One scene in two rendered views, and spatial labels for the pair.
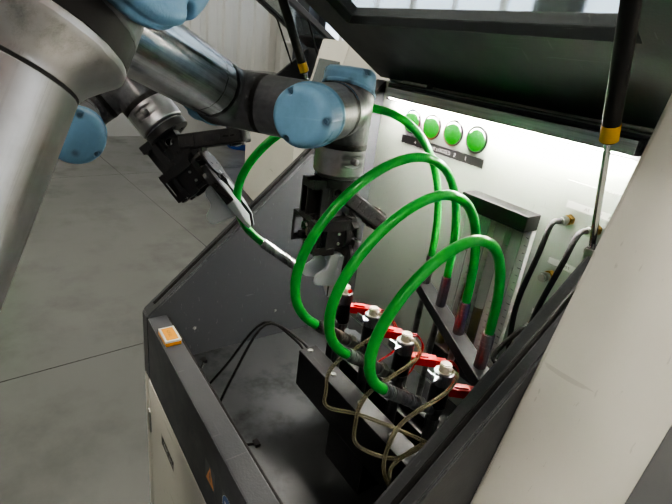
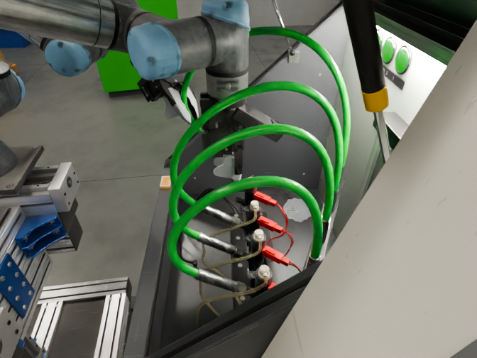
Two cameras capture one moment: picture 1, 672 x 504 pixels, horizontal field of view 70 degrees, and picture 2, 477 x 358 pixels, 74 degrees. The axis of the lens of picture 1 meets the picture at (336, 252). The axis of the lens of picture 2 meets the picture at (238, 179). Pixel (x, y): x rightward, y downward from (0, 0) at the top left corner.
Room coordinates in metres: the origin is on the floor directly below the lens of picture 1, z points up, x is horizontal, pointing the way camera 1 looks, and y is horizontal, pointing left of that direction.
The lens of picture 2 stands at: (0.26, -0.31, 1.57)
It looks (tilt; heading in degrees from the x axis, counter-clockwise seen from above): 38 degrees down; 34
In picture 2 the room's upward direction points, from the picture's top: straight up
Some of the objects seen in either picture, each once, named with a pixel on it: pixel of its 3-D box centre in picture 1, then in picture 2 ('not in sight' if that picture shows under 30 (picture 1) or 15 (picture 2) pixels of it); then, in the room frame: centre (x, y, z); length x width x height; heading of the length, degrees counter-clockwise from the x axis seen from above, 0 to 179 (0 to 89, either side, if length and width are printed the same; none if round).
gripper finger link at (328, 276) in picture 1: (328, 277); (227, 171); (0.69, 0.01, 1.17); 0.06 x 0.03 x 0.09; 127
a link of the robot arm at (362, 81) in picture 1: (345, 107); (224, 37); (0.71, 0.01, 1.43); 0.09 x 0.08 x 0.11; 162
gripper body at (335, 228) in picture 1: (328, 212); (223, 123); (0.70, 0.02, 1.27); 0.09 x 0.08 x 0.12; 127
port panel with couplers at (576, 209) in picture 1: (569, 284); not in sight; (0.70, -0.38, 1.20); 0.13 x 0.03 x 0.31; 37
